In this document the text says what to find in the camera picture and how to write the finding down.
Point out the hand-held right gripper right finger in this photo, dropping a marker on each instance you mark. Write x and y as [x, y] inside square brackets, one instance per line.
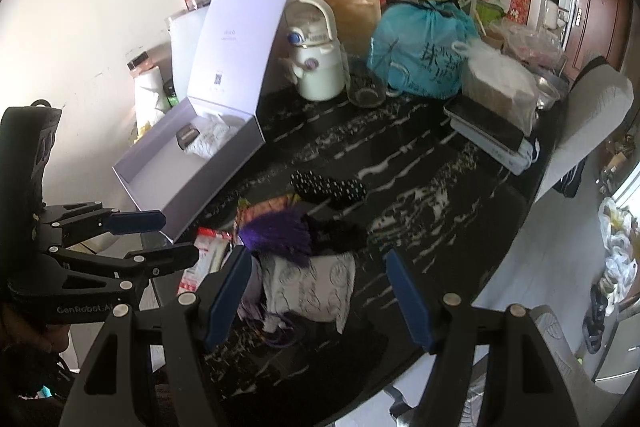
[410, 302]

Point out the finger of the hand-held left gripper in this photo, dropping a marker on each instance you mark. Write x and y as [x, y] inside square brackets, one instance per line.
[167, 257]
[137, 222]

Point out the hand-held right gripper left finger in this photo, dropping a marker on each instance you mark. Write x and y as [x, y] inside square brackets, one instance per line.
[229, 294]

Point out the red white snack packet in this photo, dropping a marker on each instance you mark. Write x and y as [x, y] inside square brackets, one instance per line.
[210, 257]

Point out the purple tassel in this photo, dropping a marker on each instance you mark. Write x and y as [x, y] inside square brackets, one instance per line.
[277, 237]

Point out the white patterned packet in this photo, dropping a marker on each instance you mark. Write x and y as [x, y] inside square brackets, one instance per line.
[310, 287]
[212, 138]

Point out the brown yellow snack packet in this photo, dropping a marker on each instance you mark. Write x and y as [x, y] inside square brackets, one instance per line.
[257, 207]

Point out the black polka dot cloth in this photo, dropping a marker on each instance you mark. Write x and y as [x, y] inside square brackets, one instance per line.
[327, 188]

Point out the lavender gift box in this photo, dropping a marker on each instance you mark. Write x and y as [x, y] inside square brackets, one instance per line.
[235, 47]

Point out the black fuzzy item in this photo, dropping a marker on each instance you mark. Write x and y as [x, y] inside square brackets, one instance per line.
[335, 233]

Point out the paper towel roll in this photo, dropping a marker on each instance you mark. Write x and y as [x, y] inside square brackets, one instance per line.
[150, 94]

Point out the green label bottle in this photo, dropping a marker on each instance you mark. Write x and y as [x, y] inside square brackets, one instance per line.
[172, 98]

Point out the black lid spice jar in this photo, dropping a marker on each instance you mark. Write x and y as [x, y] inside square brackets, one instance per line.
[142, 63]

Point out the pile of plastic bags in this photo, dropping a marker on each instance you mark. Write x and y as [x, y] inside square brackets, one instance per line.
[617, 242]

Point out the glass cup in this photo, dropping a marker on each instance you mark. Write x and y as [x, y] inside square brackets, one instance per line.
[367, 83]

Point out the plastic wrapped brown box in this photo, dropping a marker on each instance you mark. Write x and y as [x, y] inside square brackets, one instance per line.
[500, 84]

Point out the white thermos bottle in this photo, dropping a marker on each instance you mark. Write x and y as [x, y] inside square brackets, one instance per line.
[315, 52]

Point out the blue plastic bag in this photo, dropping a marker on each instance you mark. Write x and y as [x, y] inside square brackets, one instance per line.
[420, 52]

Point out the metal bowl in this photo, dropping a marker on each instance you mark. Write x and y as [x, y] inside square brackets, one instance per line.
[547, 91]

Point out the white chair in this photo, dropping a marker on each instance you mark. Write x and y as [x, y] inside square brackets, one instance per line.
[592, 122]

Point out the brown paper bag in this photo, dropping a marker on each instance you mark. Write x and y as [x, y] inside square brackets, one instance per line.
[356, 19]

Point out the brown door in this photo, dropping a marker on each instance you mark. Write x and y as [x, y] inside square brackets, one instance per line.
[600, 12]

